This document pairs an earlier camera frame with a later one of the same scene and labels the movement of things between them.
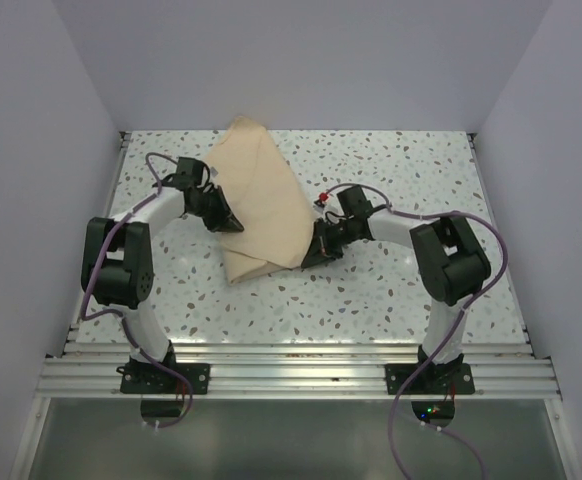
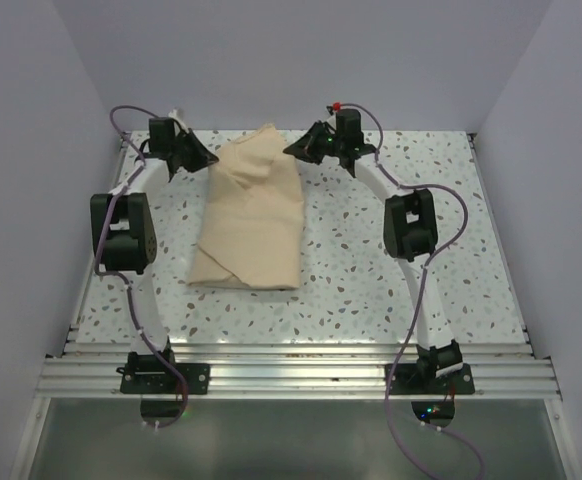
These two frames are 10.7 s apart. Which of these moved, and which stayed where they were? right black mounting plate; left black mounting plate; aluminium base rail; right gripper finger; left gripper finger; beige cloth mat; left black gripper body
Moved: right gripper finger; left black gripper body; beige cloth mat; left gripper finger
Stayed: aluminium base rail; right black mounting plate; left black mounting plate
